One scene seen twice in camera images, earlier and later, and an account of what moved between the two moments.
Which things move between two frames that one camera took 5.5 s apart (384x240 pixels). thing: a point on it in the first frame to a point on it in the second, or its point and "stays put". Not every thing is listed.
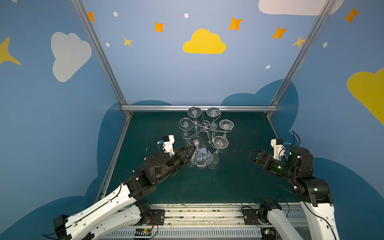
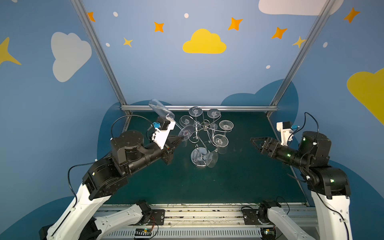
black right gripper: [261, 157] to [270, 148]
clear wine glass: [198, 142] to [186, 132]
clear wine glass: [213, 112] stays put
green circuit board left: [143, 232] stays put
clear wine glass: [185, 124] stays put
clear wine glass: [219, 142] stays put
